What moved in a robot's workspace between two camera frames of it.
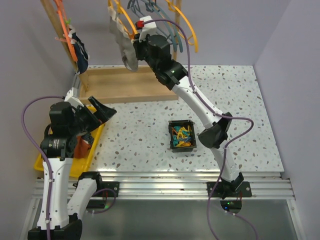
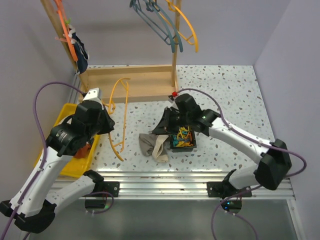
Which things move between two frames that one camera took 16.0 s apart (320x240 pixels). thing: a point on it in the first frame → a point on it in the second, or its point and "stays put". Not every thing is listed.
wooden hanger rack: x=116 y=83 stays put
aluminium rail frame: x=276 y=185 stays put
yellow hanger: x=112 y=3 → x=111 y=110
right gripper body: x=141 y=48 → x=179 y=120
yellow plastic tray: x=78 y=164 stays put
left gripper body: x=85 y=120 → x=103 y=125
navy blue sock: x=81 y=53 stays put
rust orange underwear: x=82 y=148 stays put
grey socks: x=124 y=40 → x=154 y=145
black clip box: x=182 y=135 stays put
